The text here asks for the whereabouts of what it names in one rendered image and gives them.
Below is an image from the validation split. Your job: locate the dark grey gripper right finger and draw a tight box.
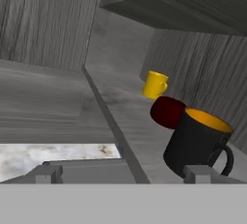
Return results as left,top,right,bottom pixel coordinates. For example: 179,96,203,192
183,164,246,184

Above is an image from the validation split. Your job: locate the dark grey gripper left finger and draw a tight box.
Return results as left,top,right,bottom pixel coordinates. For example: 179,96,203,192
0,164,64,184

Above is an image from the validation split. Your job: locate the black mug with yellow inside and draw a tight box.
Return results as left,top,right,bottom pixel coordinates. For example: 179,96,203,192
162,106,235,180

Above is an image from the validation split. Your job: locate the dark red mug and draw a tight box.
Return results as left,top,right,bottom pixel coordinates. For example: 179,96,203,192
150,96,187,130

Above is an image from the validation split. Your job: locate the grey wooden cabinet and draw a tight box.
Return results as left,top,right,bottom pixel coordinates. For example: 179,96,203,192
0,0,247,184

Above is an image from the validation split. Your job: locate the grey wooden cabinet door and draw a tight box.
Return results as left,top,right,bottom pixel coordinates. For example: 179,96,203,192
0,0,103,72

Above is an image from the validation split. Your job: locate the grey wooden cabinet shelf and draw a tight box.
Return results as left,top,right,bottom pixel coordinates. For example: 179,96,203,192
98,0,247,38

